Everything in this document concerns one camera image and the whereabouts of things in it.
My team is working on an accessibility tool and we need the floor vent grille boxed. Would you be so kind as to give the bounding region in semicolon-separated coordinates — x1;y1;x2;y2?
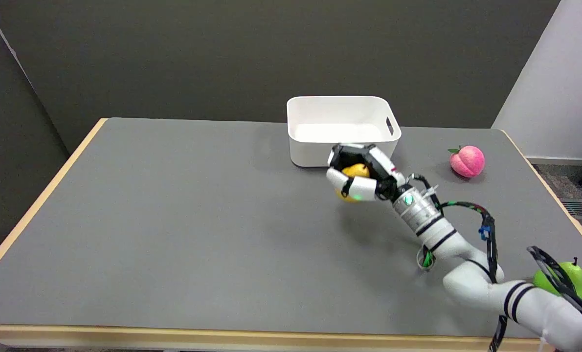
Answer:
560;199;582;218

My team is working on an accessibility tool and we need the yellow pear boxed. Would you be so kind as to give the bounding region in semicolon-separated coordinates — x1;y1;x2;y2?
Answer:
336;164;371;203

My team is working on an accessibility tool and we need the green apple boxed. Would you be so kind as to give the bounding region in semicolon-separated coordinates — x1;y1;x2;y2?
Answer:
533;258;582;302

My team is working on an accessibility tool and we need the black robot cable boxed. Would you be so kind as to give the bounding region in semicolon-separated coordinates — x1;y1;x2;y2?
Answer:
411;174;582;352

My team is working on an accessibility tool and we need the pink peach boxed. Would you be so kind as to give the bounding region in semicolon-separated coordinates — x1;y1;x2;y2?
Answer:
448;145;485;178

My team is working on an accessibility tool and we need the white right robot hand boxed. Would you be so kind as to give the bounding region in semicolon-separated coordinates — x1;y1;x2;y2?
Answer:
326;143;410;203

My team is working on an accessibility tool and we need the white plastic storage box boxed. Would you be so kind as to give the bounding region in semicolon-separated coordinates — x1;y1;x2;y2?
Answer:
287;96;402;168

